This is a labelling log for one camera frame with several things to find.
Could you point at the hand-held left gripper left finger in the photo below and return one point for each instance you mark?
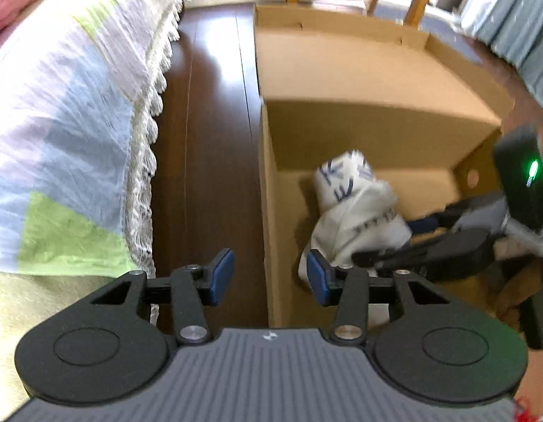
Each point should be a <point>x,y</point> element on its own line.
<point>221,274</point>

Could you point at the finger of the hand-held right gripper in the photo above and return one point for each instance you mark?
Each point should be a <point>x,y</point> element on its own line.
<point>451,250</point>
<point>434,220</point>

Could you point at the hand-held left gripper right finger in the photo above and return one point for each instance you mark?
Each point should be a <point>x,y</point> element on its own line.
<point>319,277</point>

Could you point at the white printed shopping bag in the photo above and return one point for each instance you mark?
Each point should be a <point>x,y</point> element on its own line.
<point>355,211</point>

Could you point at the brown cardboard box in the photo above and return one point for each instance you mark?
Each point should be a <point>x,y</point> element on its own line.
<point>364,74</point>

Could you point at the person's right forearm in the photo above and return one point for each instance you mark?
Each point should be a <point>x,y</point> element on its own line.
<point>542,382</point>

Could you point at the grey-blue striped curtain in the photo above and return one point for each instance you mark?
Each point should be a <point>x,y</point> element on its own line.
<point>513,17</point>

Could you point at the green covered sofa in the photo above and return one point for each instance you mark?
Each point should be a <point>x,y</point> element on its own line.
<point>43,307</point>

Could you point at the pastel patchwork blanket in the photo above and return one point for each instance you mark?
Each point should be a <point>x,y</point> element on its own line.
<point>56,118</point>

